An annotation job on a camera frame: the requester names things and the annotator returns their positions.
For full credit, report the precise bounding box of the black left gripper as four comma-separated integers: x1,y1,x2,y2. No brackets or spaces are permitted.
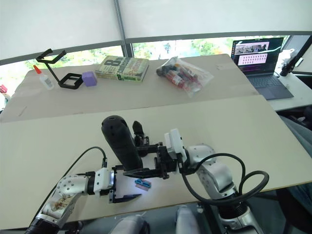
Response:
99,165,142,205

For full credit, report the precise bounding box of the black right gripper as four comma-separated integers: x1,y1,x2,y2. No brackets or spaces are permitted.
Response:
122,144,178,180

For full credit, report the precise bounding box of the black electric screwdriver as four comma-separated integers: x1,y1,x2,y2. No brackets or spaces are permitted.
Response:
101,115,144,172

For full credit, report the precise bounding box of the black pointed finger piece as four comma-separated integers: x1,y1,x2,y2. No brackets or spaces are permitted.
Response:
132,120,145,136

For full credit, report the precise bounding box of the small blue plastic packet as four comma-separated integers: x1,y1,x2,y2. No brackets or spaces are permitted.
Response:
134,178,152,190

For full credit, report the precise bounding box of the dark grey rounded shape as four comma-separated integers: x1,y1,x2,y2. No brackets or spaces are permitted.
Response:
108,214,150,234
175,205,202,234

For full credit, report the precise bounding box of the clear plastic bag of parts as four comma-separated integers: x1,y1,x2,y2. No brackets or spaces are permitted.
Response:
156,56,215,98

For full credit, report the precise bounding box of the green and cream book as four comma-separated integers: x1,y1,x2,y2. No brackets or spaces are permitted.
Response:
95,55,150,83

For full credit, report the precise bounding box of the purple cube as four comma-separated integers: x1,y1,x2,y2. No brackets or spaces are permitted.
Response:
81,71,98,87

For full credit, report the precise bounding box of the black angular phone stand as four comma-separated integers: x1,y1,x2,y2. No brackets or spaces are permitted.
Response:
36,48,83,91

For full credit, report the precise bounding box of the glue bottle with orange cap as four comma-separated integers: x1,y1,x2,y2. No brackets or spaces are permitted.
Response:
33,64,54,91

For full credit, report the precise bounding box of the silver blind pole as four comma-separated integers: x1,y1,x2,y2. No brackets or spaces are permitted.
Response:
114,0,127,41

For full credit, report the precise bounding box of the open dark laptop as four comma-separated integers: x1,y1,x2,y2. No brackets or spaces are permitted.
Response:
231,37,295,101

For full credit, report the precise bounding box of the grey trouser leg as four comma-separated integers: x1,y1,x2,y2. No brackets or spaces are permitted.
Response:
279,114,312,171

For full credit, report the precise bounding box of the white window blind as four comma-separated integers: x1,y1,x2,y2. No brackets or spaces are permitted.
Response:
119,0,312,39
0,0,123,61

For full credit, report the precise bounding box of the white side desk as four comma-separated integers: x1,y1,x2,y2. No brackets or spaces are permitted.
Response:
268,56,312,113

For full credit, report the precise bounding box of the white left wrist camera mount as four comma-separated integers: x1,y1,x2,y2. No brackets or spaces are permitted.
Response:
94,168,115,194

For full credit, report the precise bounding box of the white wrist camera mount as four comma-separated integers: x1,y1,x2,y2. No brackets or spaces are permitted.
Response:
164,128,188,161
94,168,115,194

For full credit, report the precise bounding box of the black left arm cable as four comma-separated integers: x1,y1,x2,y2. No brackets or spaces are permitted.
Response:
31,146,108,220

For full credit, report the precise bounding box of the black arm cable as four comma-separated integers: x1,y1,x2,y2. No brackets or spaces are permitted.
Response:
31,146,108,220
179,152,270,205

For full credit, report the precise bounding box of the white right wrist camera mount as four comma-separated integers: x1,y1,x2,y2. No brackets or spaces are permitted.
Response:
164,128,188,161

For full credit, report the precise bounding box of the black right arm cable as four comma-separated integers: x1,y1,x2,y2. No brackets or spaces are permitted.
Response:
179,152,270,205

